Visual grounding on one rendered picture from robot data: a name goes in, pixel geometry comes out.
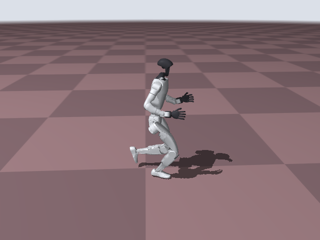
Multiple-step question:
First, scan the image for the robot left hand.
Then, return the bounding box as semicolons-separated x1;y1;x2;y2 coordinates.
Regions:
176;92;194;104

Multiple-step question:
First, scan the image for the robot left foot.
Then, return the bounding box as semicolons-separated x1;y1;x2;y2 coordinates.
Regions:
130;146;138;163

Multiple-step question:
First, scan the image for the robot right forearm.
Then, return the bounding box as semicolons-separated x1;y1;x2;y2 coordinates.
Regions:
145;103;170;118

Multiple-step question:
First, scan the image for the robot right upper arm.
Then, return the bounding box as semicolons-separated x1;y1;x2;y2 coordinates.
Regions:
143;81;162;110

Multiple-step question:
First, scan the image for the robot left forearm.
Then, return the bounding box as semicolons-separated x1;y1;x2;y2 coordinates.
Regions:
166;94;181;105

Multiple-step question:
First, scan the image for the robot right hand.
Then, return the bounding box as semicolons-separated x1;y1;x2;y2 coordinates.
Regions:
165;108;186;120

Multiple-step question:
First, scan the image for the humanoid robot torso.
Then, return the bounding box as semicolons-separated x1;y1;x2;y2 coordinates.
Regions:
148;77;169;126

